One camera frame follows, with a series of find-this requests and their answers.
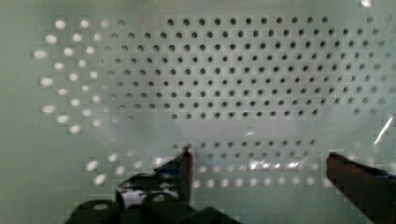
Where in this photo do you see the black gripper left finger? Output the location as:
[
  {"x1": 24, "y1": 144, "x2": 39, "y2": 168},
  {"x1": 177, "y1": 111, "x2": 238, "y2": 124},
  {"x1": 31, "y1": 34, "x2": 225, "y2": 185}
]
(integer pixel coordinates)
[{"x1": 115, "y1": 147, "x2": 193, "y2": 209}]

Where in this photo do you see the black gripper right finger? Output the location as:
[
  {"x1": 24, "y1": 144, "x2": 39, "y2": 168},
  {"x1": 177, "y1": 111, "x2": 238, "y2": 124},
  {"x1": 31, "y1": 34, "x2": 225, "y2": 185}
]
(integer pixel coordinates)
[{"x1": 326, "y1": 152, "x2": 396, "y2": 224}]

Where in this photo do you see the mint green plastic strainer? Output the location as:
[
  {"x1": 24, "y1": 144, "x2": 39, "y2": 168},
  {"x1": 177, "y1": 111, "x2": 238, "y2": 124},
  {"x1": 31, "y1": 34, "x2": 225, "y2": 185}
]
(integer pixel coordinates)
[{"x1": 1, "y1": 0, "x2": 395, "y2": 224}]

